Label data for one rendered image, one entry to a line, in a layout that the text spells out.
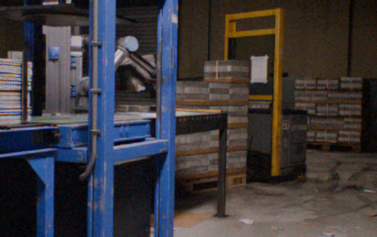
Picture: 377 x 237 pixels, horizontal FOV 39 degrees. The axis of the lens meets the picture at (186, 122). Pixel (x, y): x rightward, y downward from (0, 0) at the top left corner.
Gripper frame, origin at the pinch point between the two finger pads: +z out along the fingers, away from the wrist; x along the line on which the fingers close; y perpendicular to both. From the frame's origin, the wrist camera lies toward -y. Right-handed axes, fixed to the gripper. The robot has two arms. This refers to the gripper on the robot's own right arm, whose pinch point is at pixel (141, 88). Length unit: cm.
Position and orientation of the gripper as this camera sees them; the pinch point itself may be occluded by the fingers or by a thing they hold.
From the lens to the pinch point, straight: 449.1
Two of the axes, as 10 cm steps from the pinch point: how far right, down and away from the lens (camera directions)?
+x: -6.9, 3.8, -6.2
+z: -6.9, -0.5, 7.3
